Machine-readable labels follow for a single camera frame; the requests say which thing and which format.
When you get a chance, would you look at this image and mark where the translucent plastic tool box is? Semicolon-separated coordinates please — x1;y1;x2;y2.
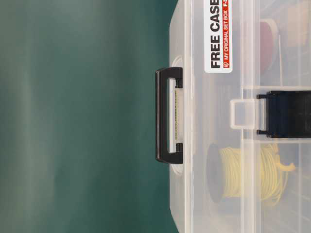
169;0;311;233

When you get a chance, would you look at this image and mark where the black tool box latch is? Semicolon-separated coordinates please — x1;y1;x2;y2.
257;90;311;138

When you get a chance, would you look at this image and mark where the white free case label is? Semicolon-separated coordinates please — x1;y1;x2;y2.
203;0;233;73

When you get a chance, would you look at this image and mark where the red tape roll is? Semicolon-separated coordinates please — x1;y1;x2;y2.
260;18;279;74

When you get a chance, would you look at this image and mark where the black tool box carry handle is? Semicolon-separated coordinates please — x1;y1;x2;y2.
155;67;183;164

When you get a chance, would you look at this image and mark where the yellow wire spool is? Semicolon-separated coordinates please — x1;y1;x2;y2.
206;143;296;206

